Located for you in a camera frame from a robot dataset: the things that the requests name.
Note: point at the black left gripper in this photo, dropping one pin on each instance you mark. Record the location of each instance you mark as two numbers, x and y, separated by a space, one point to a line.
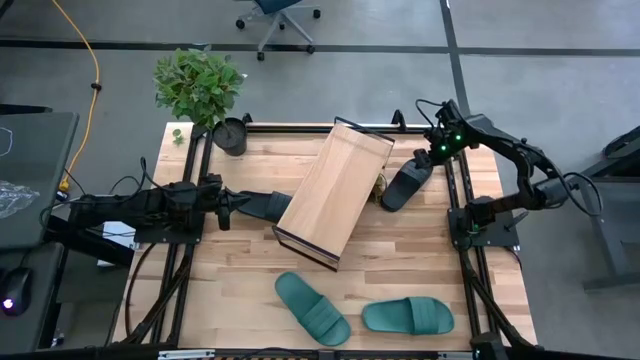
212 192

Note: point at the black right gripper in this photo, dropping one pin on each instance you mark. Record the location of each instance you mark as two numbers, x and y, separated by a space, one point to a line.
437 147

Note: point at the black rubber slide sandal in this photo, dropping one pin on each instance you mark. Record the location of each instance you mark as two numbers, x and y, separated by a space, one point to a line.
405 187
262 205

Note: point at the green rubber slide sandal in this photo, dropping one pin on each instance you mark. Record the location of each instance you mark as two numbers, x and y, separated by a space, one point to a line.
312 308
407 316

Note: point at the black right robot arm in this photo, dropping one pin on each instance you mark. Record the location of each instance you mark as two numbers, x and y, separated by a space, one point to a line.
525 155

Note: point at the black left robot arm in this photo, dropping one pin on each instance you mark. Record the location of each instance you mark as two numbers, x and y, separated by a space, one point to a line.
150 205

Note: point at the black plant pot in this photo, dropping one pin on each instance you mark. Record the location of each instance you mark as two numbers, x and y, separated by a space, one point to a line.
230 137

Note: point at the fallen green leaf sprig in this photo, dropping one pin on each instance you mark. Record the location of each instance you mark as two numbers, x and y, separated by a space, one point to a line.
178 137

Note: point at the green leafy tree plant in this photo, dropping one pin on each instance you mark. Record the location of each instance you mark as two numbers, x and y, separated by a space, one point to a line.
197 85

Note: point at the white box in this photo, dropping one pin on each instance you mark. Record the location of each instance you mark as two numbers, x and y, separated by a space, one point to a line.
117 235

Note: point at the office chair with wheels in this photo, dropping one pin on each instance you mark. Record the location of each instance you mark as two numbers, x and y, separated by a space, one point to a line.
277 15

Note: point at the grey metal stand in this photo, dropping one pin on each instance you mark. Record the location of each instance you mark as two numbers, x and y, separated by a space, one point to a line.
610 235

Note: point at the black side desk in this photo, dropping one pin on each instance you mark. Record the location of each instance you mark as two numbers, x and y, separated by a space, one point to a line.
40 150

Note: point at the clear plastic bag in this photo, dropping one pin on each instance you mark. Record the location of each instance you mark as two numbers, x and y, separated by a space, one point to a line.
15 197

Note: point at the black computer mouse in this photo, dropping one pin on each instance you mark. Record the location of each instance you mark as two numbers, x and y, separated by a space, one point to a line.
16 290

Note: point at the black low desk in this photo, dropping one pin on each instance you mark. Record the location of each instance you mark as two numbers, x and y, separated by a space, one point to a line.
25 330

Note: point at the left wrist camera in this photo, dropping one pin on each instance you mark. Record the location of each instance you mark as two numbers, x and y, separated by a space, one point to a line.
224 220

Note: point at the black aluminium table frame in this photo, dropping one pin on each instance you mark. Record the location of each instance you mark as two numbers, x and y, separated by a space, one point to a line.
188 160

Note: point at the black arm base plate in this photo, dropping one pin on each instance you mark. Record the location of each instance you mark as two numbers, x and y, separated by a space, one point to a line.
170 236
500 235

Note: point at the wooden shelf with black frame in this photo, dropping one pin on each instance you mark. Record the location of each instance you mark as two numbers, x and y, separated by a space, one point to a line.
335 195

